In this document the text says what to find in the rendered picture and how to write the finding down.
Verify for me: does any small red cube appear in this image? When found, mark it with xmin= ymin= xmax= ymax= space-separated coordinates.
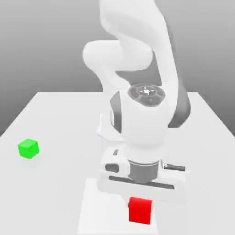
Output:
xmin=128 ymin=196 xmax=152 ymax=225

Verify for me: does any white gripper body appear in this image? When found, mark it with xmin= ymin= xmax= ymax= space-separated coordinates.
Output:
xmin=97 ymin=170 xmax=186 ymax=203

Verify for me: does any small green cube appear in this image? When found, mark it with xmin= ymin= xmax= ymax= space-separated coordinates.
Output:
xmin=17 ymin=138 xmax=40 ymax=159

